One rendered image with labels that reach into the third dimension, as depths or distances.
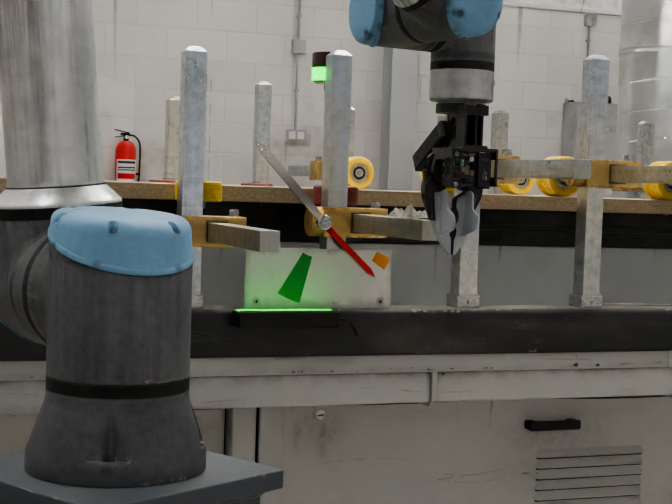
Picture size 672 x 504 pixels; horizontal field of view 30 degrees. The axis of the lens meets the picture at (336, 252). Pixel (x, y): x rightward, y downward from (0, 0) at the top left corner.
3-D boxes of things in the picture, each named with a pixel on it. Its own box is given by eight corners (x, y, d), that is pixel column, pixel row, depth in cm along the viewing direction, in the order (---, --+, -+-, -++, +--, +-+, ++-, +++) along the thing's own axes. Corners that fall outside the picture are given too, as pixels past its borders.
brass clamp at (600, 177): (642, 189, 230) (643, 161, 230) (578, 186, 225) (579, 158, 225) (623, 188, 236) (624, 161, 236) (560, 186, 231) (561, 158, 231)
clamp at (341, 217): (387, 238, 214) (388, 208, 213) (312, 237, 209) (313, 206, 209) (375, 236, 219) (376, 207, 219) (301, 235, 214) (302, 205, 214)
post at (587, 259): (598, 318, 230) (610, 55, 228) (581, 318, 229) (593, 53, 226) (587, 316, 233) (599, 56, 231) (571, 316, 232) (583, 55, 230)
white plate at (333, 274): (390, 308, 214) (393, 250, 214) (244, 308, 205) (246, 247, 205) (389, 308, 215) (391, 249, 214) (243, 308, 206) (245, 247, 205)
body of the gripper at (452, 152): (448, 190, 171) (451, 101, 170) (422, 189, 179) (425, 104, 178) (498, 191, 174) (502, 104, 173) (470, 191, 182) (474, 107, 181)
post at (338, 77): (342, 335, 213) (352, 50, 210) (323, 335, 211) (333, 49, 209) (335, 332, 216) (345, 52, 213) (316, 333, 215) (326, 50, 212)
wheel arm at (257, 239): (280, 258, 177) (281, 228, 177) (257, 258, 176) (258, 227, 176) (204, 241, 218) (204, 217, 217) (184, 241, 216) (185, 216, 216)
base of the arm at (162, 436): (242, 468, 134) (245, 376, 134) (102, 498, 120) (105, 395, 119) (127, 440, 147) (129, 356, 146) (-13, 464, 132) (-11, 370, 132)
